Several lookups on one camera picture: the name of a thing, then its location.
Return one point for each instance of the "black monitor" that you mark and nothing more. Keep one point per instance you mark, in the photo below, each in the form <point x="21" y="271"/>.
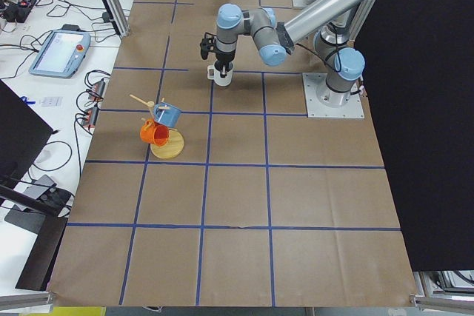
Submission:
<point x="23" y="136"/>

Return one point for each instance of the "orange mug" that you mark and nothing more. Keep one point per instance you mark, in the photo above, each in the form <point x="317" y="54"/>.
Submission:
<point x="152" y="132"/>

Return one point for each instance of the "blue mug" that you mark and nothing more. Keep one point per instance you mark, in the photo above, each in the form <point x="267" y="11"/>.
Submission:
<point x="166" y="114"/>

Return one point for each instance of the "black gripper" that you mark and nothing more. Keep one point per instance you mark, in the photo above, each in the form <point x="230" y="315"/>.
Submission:
<point x="224" y="58"/>

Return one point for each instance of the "wooden mug tree stand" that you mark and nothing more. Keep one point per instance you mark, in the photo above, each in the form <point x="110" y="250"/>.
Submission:
<point x="175" y="143"/>

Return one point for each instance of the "blue teach pendant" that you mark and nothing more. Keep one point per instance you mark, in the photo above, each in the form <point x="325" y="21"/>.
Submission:
<point x="61" y="54"/>

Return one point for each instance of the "white ceramic mug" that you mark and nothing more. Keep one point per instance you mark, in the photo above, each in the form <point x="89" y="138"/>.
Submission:
<point x="214" y="75"/>

